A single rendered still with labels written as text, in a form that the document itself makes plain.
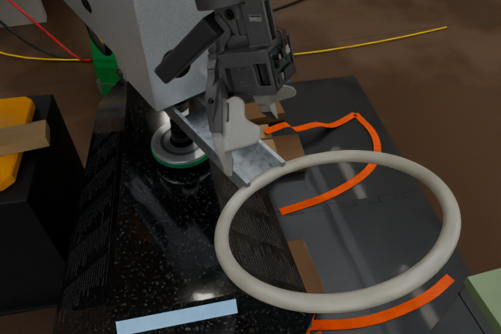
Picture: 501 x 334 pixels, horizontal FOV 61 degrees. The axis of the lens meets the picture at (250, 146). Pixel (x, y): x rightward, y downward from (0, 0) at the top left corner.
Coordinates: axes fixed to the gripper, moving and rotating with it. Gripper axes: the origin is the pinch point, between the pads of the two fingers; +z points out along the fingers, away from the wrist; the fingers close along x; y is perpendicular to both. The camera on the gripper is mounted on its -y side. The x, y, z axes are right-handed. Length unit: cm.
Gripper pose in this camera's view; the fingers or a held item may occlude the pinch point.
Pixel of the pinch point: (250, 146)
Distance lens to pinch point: 56.5
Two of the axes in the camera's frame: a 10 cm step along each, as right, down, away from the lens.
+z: 2.3, 8.6, 4.5
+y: 8.8, 0.1, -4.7
